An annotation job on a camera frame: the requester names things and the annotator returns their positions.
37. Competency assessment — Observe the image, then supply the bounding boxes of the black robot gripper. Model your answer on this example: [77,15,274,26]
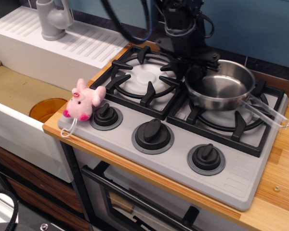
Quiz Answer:
[155,0,220,84]

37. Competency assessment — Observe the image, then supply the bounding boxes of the stainless steel pan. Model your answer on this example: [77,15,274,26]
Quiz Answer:
[184,60,289,130]

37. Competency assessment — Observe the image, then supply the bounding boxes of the pink stuffed pig toy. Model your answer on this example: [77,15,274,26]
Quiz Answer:
[61,78,106,138]

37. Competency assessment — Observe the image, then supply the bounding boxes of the black middle stove knob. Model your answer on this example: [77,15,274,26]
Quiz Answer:
[131,118,174,155]

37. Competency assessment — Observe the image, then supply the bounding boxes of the black stove knob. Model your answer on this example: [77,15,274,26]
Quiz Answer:
[187,143,226,176]
[90,103,123,131]
[131,118,174,155]

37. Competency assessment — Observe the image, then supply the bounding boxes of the black right stove knob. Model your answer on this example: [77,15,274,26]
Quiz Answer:
[187,143,226,176]

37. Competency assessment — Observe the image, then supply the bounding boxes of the black left stove knob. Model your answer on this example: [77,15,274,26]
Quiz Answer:
[90,103,123,131]

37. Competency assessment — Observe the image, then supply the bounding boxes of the grey toy stove top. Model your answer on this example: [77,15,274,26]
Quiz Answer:
[57,44,289,212]

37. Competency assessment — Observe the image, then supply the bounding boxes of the black left burner grate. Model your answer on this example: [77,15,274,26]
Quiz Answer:
[90,46,184,120]

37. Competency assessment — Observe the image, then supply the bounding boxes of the black burner grate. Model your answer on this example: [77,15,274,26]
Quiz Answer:
[167,84,277,157]
[90,46,184,120]

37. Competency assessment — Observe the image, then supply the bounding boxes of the black right burner grate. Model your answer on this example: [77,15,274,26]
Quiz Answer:
[167,84,277,157]

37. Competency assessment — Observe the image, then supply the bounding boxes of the grey toy faucet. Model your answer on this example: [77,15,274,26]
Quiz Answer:
[36,0,73,41]

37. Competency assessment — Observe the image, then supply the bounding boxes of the toy oven door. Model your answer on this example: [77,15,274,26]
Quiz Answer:
[79,161,227,231]

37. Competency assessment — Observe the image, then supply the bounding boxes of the white toy sink unit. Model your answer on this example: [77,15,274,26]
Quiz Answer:
[0,7,128,182]

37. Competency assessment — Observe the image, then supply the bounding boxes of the wooden drawer cabinet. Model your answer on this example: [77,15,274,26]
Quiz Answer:
[0,147,92,231]

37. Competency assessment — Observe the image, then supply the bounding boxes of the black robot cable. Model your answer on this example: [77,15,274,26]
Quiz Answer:
[100,0,215,44]

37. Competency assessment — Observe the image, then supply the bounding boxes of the black braided cable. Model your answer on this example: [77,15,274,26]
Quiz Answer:
[0,188,20,231]

